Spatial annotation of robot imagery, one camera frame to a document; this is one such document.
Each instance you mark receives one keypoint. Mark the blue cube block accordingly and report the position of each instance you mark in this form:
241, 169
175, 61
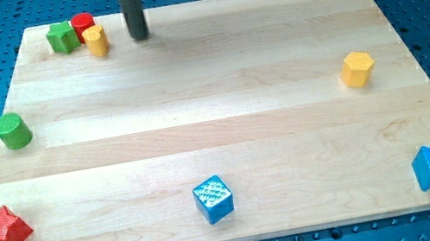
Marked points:
213, 199

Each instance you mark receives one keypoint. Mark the red cylinder block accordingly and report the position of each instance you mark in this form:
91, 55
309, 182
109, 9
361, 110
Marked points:
80, 23

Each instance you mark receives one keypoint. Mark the yellow hexagon block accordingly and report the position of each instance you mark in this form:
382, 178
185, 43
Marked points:
357, 69

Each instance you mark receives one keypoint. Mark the green star block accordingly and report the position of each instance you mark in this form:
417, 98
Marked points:
62, 37

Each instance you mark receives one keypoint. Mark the green cylinder block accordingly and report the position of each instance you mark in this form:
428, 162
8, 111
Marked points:
14, 133

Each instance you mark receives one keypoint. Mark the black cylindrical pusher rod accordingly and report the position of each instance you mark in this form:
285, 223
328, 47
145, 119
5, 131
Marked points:
134, 18

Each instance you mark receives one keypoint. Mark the light wooden board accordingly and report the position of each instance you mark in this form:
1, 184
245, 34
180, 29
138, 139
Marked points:
249, 90

